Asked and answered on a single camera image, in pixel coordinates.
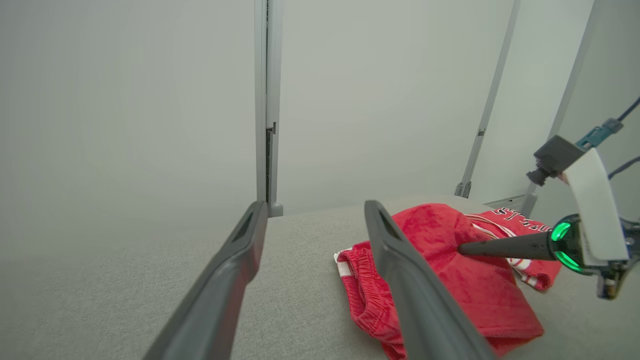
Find red white polo shirt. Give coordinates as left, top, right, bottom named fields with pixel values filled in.
left=465, top=206, right=563, bottom=292

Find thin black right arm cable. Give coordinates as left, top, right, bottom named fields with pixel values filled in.
left=607, top=156, right=640, bottom=180

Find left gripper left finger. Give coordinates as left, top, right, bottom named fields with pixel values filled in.
left=142, top=201, right=269, bottom=360

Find grey partition post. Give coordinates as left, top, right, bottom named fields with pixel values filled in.
left=454, top=0, right=521, bottom=198
left=520, top=0, right=601, bottom=218
left=254, top=0, right=285, bottom=218

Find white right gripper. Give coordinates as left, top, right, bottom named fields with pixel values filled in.
left=457, top=147, right=640, bottom=301

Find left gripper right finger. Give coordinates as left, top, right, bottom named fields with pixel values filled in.
left=364, top=200, right=498, bottom=360

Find teal right camera connector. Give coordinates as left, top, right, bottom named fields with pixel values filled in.
left=575, top=118, right=625, bottom=151

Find black right camera cable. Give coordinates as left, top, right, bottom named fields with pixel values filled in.
left=617, top=96, right=640, bottom=123

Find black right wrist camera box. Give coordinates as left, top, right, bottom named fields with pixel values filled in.
left=526, top=135, right=587, bottom=187

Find red knit shorts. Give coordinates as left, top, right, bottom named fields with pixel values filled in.
left=334, top=202, right=546, bottom=360

